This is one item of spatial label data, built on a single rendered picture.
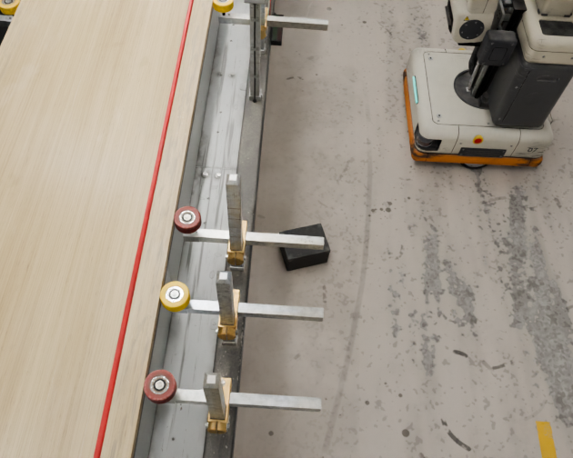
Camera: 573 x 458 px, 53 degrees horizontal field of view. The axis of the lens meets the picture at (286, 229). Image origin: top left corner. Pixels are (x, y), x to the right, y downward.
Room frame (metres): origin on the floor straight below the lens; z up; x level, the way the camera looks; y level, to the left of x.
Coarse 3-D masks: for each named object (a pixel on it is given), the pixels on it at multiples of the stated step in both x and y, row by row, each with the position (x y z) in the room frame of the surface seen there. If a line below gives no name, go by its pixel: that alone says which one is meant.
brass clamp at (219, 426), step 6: (222, 378) 0.45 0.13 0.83; (228, 378) 0.45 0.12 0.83; (228, 384) 0.43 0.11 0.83; (228, 390) 0.42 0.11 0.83; (228, 396) 0.40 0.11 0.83; (228, 402) 0.39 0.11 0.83; (228, 408) 0.37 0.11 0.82; (228, 414) 0.36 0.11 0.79; (210, 420) 0.34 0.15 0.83; (216, 420) 0.34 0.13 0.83; (222, 420) 0.34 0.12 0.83; (210, 426) 0.32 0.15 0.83; (216, 426) 0.33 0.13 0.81; (222, 426) 0.32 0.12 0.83; (228, 426) 0.33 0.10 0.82; (210, 432) 0.31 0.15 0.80; (216, 432) 0.32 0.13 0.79; (222, 432) 0.32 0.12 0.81
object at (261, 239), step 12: (192, 240) 0.88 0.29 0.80; (204, 240) 0.88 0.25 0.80; (216, 240) 0.88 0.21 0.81; (228, 240) 0.88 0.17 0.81; (252, 240) 0.89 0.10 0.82; (264, 240) 0.89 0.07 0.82; (276, 240) 0.90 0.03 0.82; (288, 240) 0.90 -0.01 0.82; (300, 240) 0.90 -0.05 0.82; (312, 240) 0.91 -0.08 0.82
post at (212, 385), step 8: (208, 376) 0.37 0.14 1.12; (216, 376) 0.37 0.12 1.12; (208, 384) 0.35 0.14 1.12; (216, 384) 0.35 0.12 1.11; (208, 392) 0.34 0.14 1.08; (216, 392) 0.34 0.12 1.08; (208, 400) 0.34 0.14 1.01; (216, 400) 0.34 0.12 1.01; (224, 400) 0.37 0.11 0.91; (208, 408) 0.34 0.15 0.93; (216, 408) 0.34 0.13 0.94; (224, 408) 0.36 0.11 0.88; (216, 416) 0.34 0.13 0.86; (224, 416) 0.35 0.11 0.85
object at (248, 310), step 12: (192, 300) 0.66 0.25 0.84; (180, 312) 0.63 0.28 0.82; (192, 312) 0.63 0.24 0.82; (204, 312) 0.63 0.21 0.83; (216, 312) 0.63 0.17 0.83; (240, 312) 0.64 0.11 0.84; (252, 312) 0.64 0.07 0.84; (264, 312) 0.64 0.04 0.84; (276, 312) 0.65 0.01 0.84; (288, 312) 0.65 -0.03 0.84; (300, 312) 0.65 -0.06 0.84; (312, 312) 0.66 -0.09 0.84
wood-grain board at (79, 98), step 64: (64, 0) 1.81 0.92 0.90; (128, 0) 1.84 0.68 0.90; (0, 64) 1.45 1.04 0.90; (64, 64) 1.48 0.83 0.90; (128, 64) 1.51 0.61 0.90; (192, 64) 1.53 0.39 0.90; (0, 128) 1.17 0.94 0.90; (64, 128) 1.19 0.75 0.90; (128, 128) 1.21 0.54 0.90; (0, 192) 0.92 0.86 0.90; (64, 192) 0.95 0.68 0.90; (128, 192) 0.97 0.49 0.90; (0, 256) 0.71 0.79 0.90; (64, 256) 0.73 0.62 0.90; (128, 256) 0.75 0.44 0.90; (0, 320) 0.53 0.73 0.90; (64, 320) 0.54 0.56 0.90; (128, 320) 0.56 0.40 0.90; (0, 384) 0.36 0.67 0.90; (64, 384) 0.37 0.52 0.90; (128, 384) 0.39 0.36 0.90; (0, 448) 0.21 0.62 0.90; (64, 448) 0.23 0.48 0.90; (128, 448) 0.24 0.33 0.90
